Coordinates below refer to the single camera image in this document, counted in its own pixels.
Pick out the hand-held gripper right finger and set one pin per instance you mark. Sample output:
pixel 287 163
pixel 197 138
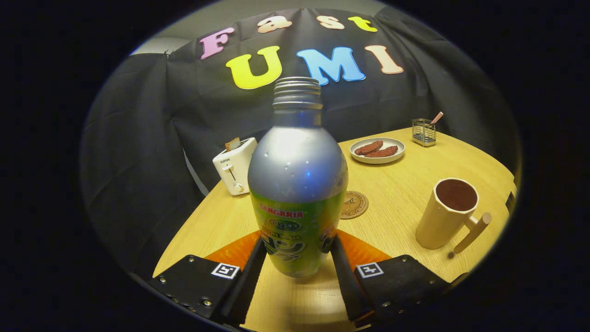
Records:
pixel 348 286

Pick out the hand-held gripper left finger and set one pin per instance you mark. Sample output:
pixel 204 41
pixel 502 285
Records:
pixel 244 290

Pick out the round brown coaster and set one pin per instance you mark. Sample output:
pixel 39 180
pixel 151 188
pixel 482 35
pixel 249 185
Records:
pixel 357 205

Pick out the silver bottle with green label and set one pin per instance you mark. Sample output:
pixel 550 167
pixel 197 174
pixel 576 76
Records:
pixel 297 175

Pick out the wooden table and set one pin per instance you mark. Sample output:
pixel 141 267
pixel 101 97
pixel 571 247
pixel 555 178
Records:
pixel 392 221

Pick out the white toaster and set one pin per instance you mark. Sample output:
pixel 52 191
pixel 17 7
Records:
pixel 235 170

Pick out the white round plate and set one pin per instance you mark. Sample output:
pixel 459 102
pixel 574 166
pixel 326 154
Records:
pixel 378 159

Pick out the red meat slice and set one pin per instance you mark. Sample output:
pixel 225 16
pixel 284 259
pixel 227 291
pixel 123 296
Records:
pixel 385 151
pixel 368 147

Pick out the toast slice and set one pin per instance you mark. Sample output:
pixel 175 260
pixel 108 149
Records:
pixel 232 144

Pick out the black backdrop cloth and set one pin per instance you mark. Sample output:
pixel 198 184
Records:
pixel 147 161

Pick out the pink striped straw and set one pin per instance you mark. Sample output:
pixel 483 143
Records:
pixel 437 117

